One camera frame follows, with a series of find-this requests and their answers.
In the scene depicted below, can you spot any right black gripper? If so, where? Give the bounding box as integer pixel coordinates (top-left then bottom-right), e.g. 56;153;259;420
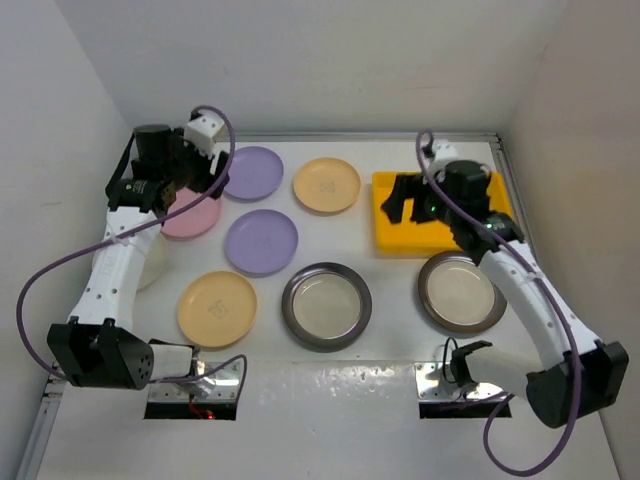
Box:
381;172;460;228

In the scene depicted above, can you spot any cream white plate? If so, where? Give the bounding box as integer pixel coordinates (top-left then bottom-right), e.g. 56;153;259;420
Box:
92;234;169;291

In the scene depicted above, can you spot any orange plate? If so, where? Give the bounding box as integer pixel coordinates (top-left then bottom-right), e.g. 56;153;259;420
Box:
293;157;361;214
176;271;258;349

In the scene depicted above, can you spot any pink plate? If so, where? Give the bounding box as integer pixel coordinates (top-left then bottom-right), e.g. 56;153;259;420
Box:
161;197;222;240

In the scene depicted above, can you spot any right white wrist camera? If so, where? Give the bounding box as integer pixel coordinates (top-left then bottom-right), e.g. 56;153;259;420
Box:
431;141;460;164

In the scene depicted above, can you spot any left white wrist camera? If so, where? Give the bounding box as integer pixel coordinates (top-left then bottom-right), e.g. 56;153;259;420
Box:
183;114;226;157

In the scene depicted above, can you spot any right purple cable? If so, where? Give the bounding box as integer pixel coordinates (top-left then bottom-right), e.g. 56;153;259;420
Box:
416;130;584;476

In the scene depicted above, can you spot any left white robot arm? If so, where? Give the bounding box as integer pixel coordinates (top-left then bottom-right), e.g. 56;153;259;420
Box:
47;115;228;390

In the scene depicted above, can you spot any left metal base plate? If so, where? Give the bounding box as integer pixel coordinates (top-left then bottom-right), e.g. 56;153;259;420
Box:
147;358;245;404

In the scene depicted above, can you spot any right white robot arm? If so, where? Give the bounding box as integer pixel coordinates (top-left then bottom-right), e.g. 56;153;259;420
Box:
381;160;629;428

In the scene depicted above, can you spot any steel rimmed plate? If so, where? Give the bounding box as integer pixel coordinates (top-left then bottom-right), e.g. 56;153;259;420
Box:
416;251;508;334
281;262;373;351

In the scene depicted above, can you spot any metal base plate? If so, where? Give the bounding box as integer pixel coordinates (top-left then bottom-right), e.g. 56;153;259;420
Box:
414;361;506;404
147;358;245;404

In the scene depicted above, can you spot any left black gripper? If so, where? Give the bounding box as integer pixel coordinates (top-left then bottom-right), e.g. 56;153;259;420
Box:
161;127;227;199

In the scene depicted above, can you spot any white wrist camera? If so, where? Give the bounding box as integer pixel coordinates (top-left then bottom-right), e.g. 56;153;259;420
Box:
183;114;226;157
431;141;460;164

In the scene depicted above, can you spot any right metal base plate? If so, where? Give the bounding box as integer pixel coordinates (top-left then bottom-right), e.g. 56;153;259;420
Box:
414;361;506;404

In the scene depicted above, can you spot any purple plate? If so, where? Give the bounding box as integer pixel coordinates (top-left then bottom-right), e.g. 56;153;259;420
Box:
224;146;284;201
224;209;299;276

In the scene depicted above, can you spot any yellow plastic bin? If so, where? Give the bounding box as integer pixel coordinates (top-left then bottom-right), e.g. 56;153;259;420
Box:
372;172;515;256

